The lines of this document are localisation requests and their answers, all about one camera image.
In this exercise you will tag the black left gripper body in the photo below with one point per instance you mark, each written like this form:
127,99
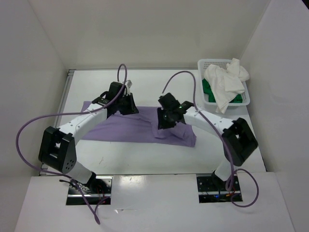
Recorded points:
122,103

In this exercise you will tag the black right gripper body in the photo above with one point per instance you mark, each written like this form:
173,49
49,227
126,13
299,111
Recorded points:
171,122

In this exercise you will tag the purple t shirt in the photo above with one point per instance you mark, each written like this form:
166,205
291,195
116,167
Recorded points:
141,128

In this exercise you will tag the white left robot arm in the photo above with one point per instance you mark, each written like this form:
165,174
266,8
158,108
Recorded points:
58,147

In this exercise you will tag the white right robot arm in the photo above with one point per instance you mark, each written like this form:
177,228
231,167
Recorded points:
237,137

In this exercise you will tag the white plastic laundry basket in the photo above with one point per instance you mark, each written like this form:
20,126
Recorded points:
203,65

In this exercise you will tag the white t shirt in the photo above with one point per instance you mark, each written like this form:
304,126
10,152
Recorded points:
226,83

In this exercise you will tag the green t shirt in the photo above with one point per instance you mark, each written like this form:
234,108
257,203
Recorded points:
207,90

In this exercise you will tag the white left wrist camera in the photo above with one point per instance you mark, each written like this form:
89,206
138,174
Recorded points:
128,85

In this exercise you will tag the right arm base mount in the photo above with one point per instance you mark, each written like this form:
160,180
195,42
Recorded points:
208,192

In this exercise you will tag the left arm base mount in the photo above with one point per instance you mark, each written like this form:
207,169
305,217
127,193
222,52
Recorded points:
99,194

